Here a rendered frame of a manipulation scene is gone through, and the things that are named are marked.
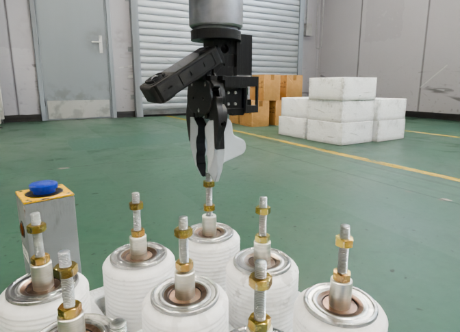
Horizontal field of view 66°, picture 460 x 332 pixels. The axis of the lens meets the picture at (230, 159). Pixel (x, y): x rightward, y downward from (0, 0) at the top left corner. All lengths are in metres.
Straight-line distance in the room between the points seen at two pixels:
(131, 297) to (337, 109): 2.65
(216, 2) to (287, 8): 6.52
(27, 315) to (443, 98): 5.72
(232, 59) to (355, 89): 2.56
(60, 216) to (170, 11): 5.40
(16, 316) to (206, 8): 0.42
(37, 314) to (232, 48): 0.40
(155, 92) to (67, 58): 5.08
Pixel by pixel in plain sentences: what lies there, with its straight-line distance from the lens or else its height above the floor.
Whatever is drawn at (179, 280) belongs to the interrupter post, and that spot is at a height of 0.27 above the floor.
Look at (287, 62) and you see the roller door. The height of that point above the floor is 0.89.
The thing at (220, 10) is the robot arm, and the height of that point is 0.57.
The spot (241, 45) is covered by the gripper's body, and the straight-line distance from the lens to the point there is 0.53.
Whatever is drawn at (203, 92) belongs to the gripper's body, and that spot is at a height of 0.47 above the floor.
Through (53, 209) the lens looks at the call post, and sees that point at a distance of 0.60.
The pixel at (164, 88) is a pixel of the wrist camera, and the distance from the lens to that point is 0.46.
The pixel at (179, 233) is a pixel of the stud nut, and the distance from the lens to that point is 0.38.
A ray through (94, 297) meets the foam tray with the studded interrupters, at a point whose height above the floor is 0.18.
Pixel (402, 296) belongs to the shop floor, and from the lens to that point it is 0.96.
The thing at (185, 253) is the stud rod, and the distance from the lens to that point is 0.39.
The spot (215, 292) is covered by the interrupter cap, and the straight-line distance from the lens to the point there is 0.42.
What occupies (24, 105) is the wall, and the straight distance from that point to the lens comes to 5.50.
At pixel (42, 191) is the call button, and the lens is 0.60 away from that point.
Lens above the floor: 0.48
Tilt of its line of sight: 12 degrees down
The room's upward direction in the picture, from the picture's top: straight up
